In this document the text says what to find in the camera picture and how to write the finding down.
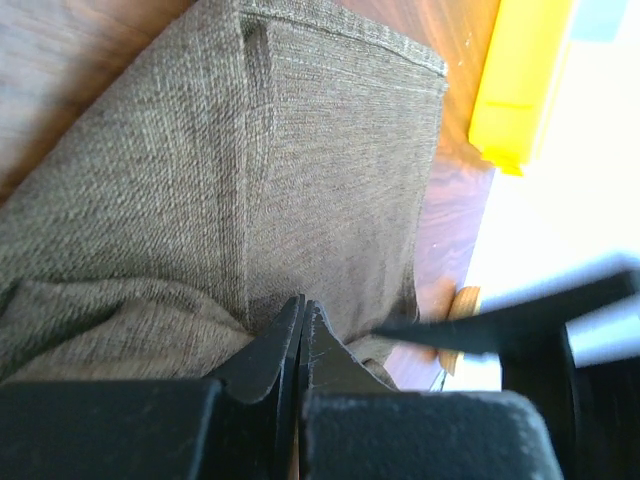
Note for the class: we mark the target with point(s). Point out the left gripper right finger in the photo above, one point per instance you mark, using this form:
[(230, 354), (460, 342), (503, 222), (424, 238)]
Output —
[(352, 426)]

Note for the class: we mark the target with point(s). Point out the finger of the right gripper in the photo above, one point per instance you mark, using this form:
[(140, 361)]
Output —
[(518, 329)]

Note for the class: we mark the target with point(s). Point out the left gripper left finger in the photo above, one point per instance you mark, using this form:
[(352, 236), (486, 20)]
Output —
[(236, 422)]

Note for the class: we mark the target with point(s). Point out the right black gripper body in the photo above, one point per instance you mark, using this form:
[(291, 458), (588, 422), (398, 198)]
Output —
[(591, 412)]

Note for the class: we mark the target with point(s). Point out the brown cloth napkin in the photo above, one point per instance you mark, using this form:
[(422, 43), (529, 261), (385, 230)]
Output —
[(255, 151)]

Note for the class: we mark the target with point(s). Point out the yellow plastic tray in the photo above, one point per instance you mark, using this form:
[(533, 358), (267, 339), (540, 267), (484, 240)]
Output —
[(525, 46)]

